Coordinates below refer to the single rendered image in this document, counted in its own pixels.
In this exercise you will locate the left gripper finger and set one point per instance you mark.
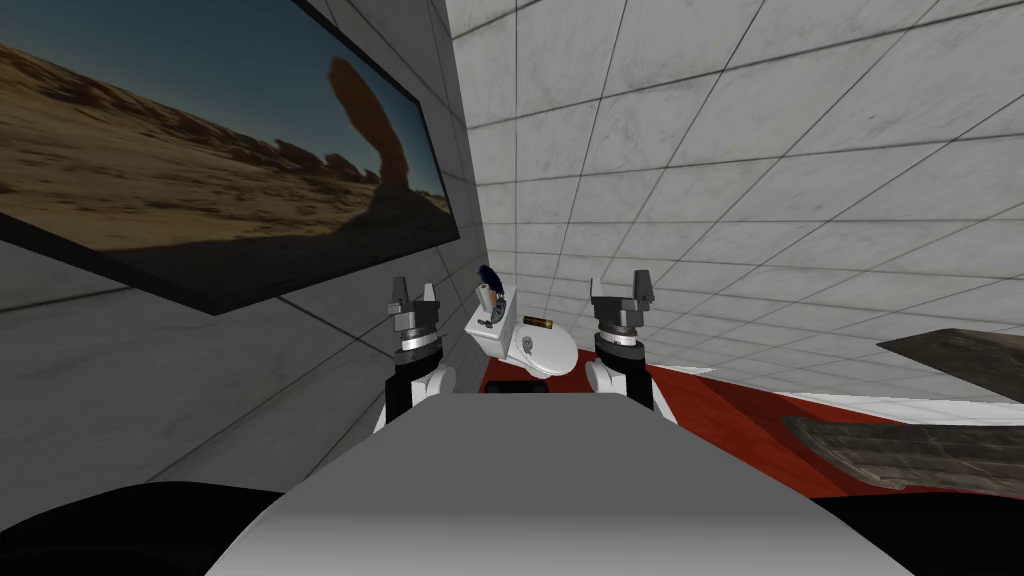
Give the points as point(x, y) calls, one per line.
point(430, 294)
point(399, 292)

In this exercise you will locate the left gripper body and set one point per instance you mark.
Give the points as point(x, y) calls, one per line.
point(414, 318)

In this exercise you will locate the gold cylinder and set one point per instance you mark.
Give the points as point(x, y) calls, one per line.
point(538, 322)

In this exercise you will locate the dark blue brush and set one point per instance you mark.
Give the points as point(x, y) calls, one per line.
point(490, 278)

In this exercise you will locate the desert landscape wall picture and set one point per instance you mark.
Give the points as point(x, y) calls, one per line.
point(200, 152)

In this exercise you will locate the dark grey stone counter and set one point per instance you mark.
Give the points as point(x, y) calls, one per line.
point(920, 456)

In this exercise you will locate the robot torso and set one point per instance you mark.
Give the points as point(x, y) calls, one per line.
point(528, 488)

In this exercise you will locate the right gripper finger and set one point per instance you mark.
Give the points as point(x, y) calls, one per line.
point(643, 288)
point(597, 289)

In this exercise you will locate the red rug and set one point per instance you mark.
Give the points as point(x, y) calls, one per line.
point(736, 424)

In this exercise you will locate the white toilet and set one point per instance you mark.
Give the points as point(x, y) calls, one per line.
point(540, 352)

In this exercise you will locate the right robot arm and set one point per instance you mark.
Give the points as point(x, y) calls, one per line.
point(620, 370)

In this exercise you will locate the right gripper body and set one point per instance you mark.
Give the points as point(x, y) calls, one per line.
point(620, 314)

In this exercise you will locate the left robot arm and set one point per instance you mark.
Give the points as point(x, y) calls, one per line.
point(410, 384)

